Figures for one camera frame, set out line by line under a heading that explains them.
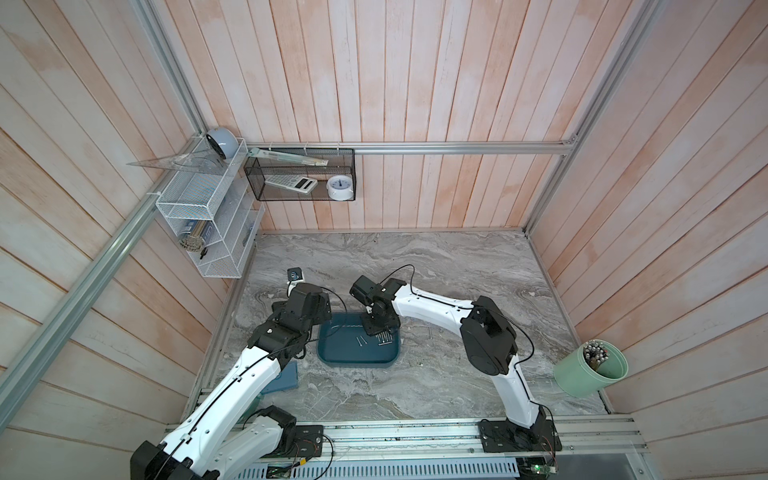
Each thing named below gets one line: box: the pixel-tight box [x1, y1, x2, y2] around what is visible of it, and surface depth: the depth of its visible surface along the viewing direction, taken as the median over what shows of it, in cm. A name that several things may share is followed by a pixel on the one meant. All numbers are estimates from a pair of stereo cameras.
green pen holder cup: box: [554, 338, 629, 398], surface depth 74 cm
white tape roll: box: [326, 175, 354, 201], surface depth 97 cm
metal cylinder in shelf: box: [178, 220, 214, 252], surface depth 78 cm
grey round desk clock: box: [206, 127, 239, 159], surface depth 85 cm
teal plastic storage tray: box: [317, 313, 401, 368], surface depth 88 cm
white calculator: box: [265, 175, 318, 194], surface depth 100 cm
